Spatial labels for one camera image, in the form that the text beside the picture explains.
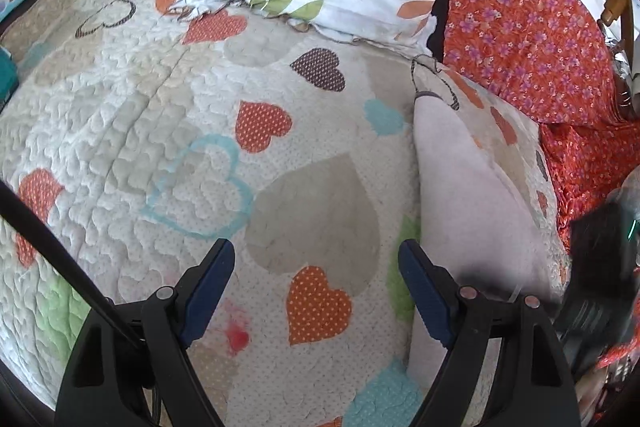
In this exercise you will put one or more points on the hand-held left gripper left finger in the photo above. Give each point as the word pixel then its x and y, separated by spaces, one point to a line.
pixel 210 287

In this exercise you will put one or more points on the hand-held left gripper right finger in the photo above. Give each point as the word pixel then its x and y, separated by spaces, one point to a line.
pixel 422 292

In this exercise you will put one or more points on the pale pink flowered sweater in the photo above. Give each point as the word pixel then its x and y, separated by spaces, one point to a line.
pixel 460 207

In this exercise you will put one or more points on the clear plastic wrap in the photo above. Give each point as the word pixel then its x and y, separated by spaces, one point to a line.
pixel 625 77

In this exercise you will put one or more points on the heart patterned quilt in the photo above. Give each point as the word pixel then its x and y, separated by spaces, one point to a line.
pixel 150 107

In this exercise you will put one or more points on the orange floral pillow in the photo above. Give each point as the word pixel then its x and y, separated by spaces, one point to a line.
pixel 525 32

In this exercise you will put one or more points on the black cloth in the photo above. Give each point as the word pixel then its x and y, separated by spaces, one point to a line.
pixel 439 22

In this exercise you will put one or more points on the green box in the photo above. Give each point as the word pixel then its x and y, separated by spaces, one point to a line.
pixel 6 74

